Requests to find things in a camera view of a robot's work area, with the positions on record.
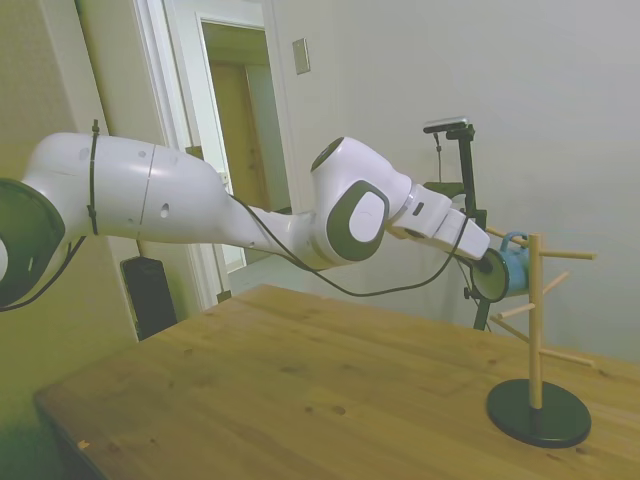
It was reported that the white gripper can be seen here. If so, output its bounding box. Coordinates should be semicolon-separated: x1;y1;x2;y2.
432;207;495;274

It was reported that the blue enamel mug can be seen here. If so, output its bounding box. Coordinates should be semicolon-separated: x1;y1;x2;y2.
472;230;532;303

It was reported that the wooden mug tree stand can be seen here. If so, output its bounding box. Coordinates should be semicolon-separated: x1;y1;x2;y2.
483;225;599;449

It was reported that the brown wooden door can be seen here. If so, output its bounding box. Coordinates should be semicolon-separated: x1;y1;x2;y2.
208;58;274;212

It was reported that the black box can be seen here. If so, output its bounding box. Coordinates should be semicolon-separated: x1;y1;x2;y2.
119;255;179;344

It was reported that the black zip tie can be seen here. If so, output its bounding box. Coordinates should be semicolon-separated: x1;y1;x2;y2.
86;118;102;236

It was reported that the black camera stand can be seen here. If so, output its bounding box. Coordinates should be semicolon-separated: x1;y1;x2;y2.
424;124;496;332

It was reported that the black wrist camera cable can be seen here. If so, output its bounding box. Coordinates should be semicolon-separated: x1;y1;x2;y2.
0;194;475;314

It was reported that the black exterior camera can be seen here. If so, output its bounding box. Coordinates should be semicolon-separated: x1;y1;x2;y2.
423;115;473;135

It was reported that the grey wall plate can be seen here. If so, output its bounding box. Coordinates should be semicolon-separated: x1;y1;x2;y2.
291;37;312;76

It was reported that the white door frame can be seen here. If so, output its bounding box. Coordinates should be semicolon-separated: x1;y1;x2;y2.
132;0;304;314

